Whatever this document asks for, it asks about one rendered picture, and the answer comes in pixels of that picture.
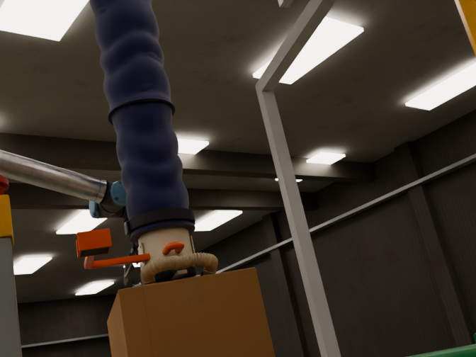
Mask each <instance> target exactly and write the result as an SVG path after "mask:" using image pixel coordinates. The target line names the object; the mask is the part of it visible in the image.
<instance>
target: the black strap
mask: <svg viewBox="0 0 476 357"><path fill-rule="evenodd" d="M167 220H188V221H190V222H193V223H194V224H195V223H196V221H195V218H194V214H193V211H192V210H189V209H187V208H164V209H159V210H153V211H149V212H145V213H142V214H140V215H138V216H135V217H134V218H132V219H131V220H129V222H126V223H125V234H126V235H127V236H128V235H129V237H130V235H131V233H132V232H133V231H135V230H136V229H138V228H140V227H143V226H145V225H150V224H152V223H155V222H163V221H167Z"/></svg>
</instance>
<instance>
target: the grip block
mask: <svg viewBox="0 0 476 357"><path fill-rule="evenodd" d="M77 239H78V240H76V251H77V257H78V258H83V257H89V256H98V255H104V254H109V247H111V246H112V241H111V232H110V229H98V230H92V231H86V232H77Z"/></svg>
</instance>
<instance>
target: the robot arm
mask: <svg viewBox="0 0 476 357"><path fill-rule="evenodd" d="M0 175H2V176H3V177H6V178H9V179H14V180H17V181H21V182H24V183H29V184H32V185H34V186H39V187H42V188H46V189H50V190H53V191H57V192H60V193H65V194H67V195H71V196H75V197H78V198H83V199H86V200H89V212H90V215H91V217H92V218H94V219H100V218H119V217H120V218H122V217H123V221H124V226H125V223H126V222H129V219H128V214H127V209H126V195H127V193H126V192H125V189H124V188H123V184H122V181H116V182H115V183H113V182H110V181H106V180H101V179H98V178H94V177H91V176H87V175H84V174H80V173H77V172H74V171H70V170H67V169H63V168H60V167H58V166H53V165H51V164H46V163H44V162H41V161H36V160H34V159H29V158H27V157H22V156H20V155H17V154H13V153H10V152H6V151H3V150H0ZM138 247H139V244H136V243H132V248H131V253H130V255H129V256H134V255H138V252H137V249H138ZM133 269H134V266H133V264H132V263H129V264H125V270H124V284H125V286H126V285H127V283H128V278H129V277H130V273H131V272H132V271H133Z"/></svg>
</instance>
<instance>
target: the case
mask: <svg viewBox="0 0 476 357"><path fill-rule="evenodd" d="M107 325H108V335H109V340H110V350H111V355H112V357H276V356H275V353H274V349H273V343H272V340H271V333H270V330H269V326H268V320H267V317H266V311H265V307H264V302H263V298H262V294H261V289H260V285H259V280H258V276H257V272H256V268H255V267H253V268H246V269H241V270H236V271H228V272H224V273H215V274H210V275H206V276H198V277H193V278H184V279H180V280H172V281H167V282H163V283H155V284H149V285H141V286H137V287H132V288H124V289H120V290H118V292H117V295H116V297H115V301H114V303H113V306H112V309H111V311H110V315H109V317H108V321H107Z"/></svg>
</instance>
